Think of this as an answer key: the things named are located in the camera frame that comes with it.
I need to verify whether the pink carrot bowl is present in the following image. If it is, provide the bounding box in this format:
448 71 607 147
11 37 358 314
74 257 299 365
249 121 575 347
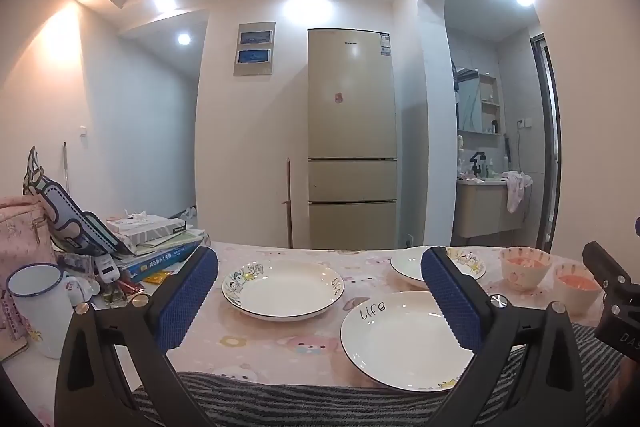
553 262 602 317

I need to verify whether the wooden broom handle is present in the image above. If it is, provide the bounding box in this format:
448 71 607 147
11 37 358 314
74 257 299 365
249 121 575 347
283 158 294 248

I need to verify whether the cartoon cardboard cutout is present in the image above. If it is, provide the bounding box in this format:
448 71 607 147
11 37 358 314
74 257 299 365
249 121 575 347
23 146 131 257

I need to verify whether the black sliding door frame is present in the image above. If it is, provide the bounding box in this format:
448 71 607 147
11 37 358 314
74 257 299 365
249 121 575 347
530 34 562 253

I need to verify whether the bathroom mirror cabinet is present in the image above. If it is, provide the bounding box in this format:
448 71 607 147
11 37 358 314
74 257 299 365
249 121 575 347
456 68 501 135

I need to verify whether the pink strawberry bowl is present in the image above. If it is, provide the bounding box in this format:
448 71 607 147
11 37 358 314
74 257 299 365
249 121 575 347
499 246 552 293

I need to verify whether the white cartoon plate back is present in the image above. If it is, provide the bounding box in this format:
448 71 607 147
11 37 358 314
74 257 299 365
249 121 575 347
390 246 486 289

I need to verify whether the pink white towel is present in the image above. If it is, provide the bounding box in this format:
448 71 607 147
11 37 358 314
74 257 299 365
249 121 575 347
501 171 534 213

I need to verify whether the white enamel mug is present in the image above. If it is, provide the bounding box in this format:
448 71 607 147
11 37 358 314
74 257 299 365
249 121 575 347
6 263 73 360

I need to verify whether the wall electrical panel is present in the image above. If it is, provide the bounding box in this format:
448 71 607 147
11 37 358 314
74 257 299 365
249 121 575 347
233 22 276 77

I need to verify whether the bathroom vanity cabinet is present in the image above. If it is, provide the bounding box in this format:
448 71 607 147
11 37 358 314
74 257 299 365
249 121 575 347
454 179 528 239

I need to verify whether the beige three-door refrigerator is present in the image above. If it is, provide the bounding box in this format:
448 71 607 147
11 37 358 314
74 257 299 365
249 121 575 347
308 28 398 249

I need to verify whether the white cartoon plate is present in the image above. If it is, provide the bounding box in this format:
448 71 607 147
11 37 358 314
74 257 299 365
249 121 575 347
390 246 486 289
221 259 345 323

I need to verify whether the pink patterned bag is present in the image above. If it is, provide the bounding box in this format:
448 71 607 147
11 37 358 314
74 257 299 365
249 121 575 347
0 196 54 360

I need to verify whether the white life plate front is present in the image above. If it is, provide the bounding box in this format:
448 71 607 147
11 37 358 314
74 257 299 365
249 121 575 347
340 291 473 392

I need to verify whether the striped grey cloth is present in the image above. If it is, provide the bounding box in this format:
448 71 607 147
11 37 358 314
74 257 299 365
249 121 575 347
179 323 622 426

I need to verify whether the stack of books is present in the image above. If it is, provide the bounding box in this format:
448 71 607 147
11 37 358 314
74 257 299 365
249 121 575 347
106 212 210 282

